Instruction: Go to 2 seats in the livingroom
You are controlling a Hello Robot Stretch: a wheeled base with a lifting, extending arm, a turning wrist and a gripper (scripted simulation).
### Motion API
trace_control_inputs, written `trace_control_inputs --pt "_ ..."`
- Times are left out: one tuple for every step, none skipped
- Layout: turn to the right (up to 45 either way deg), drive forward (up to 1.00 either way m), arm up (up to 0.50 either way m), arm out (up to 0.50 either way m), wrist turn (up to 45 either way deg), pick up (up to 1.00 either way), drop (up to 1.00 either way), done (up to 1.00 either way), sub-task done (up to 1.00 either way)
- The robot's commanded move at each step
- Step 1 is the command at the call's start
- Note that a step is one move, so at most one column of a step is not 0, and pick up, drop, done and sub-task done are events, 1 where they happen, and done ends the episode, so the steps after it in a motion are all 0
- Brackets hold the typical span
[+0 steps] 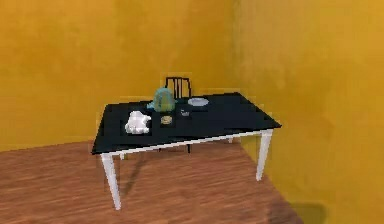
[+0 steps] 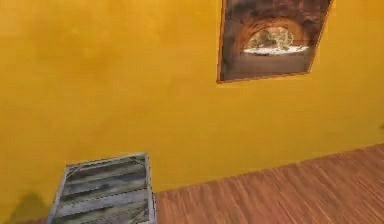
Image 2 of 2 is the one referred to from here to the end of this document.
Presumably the grey wooden slatted crate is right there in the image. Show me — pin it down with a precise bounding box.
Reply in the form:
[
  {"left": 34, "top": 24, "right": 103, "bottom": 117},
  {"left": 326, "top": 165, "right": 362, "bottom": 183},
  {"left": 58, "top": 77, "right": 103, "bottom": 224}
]
[{"left": 45, "top": 152, "right": 158, "bottom": 224}]

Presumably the brown framed wall picture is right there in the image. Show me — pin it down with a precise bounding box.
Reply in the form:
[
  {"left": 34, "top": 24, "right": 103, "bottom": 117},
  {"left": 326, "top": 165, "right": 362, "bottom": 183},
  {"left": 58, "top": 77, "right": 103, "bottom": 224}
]
[{"left": 216, "top": 0, "right": 335, "bottom": 84}]

